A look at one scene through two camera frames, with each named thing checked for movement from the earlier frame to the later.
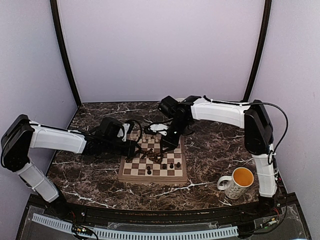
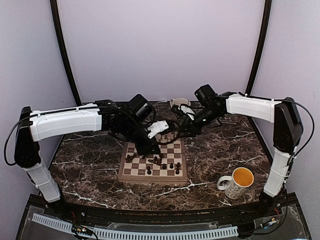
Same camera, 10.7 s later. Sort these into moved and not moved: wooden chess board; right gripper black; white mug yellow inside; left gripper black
Moved: left gripper black; right gripper black
Not moved: white mug yellow inside; wooden chess board
